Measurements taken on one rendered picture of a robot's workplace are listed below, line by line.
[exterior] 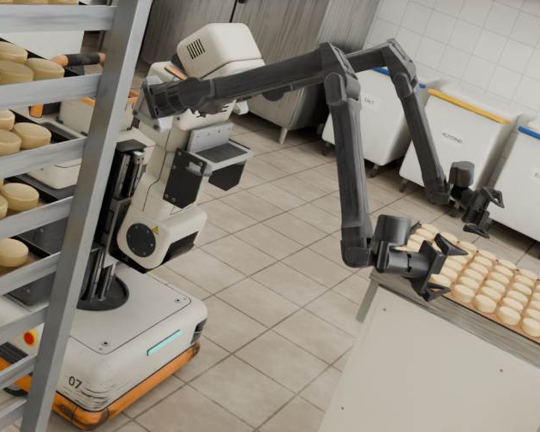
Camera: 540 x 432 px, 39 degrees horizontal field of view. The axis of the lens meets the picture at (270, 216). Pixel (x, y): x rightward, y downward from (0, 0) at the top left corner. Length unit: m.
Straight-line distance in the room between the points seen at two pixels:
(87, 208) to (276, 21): 4.49
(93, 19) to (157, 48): 5.08
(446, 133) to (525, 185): 0.62
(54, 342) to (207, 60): 1.08
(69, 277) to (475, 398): 1.13
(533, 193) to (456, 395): 3.39
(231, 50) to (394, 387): 0.97
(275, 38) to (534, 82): 1.87
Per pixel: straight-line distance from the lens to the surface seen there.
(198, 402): 2.70
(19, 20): 0.88
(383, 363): 1.97
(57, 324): 1.18
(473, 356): 1.90
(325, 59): 1.75
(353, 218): 1.67
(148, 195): 2.22
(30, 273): 1.10
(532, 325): 1.86
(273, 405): 2.81
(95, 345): 2.35
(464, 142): 5.29
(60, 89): 0.98
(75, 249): 1.11
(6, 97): 0.91
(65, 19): 0.94
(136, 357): 2.38
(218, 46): 2.06
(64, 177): 2.22
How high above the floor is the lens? 1.61
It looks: 22 degrees down
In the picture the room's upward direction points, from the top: 19 degrees clockwise
